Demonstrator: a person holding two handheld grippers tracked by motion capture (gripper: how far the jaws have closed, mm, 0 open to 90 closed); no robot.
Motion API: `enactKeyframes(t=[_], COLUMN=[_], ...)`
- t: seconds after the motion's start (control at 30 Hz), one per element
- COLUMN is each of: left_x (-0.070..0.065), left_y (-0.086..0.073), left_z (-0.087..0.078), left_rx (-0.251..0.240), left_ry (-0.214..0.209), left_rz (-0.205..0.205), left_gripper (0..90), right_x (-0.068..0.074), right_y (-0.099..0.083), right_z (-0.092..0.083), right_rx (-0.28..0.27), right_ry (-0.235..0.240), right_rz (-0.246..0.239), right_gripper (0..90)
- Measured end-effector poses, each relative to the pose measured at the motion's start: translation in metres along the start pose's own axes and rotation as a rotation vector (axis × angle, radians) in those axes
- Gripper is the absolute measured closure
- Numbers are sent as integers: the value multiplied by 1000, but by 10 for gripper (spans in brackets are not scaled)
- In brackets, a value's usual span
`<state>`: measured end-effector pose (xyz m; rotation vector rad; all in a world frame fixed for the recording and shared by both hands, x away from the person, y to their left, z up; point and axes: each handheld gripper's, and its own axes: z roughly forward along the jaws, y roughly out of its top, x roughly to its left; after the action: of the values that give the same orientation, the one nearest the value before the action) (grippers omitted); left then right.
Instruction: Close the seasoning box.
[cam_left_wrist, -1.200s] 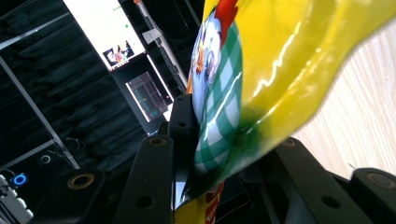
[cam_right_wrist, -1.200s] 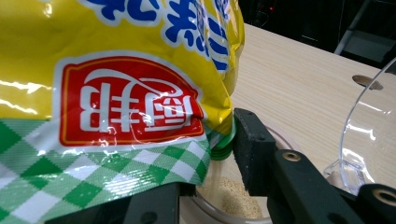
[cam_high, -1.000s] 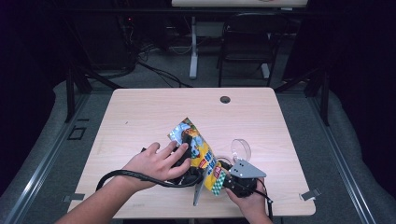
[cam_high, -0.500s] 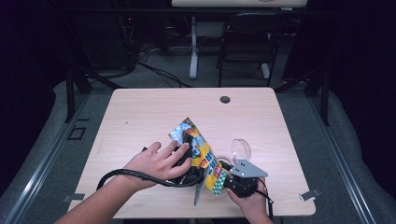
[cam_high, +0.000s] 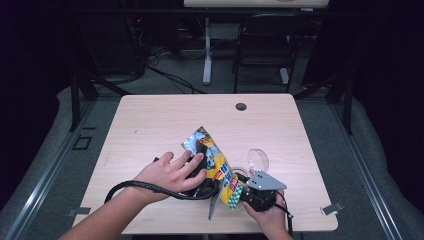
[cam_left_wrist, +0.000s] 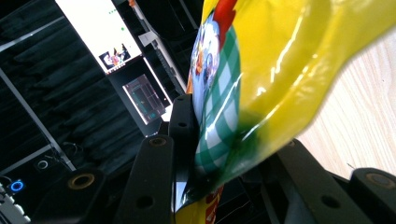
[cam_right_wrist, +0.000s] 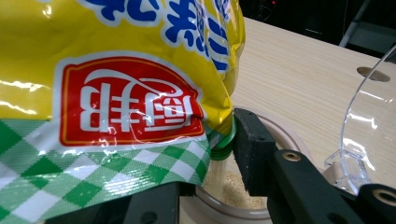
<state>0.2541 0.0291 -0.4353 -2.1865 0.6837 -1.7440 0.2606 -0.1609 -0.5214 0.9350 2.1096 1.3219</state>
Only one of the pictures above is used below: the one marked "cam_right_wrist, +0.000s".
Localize beige seasoning granules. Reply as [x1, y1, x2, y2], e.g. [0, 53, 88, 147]
[204, 160, 269, 210]

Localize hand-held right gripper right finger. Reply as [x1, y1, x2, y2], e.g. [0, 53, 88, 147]
[233, 107, 365, 224]

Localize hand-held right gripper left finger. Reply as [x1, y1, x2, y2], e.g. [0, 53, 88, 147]
[122, 181, 181, 224]

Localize white table leg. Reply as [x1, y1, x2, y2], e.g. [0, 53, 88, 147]
[338, 0, 373, 49]

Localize round table grommet hole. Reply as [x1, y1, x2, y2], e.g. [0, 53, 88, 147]
[356, 65, 391, 83]

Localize yellow seasoning pouch green cap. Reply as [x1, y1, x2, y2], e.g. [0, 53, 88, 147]
[0, 0, 247, 224]

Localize glass jar with beige lid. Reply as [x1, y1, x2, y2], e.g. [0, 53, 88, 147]
[178, 43, 396, 224]

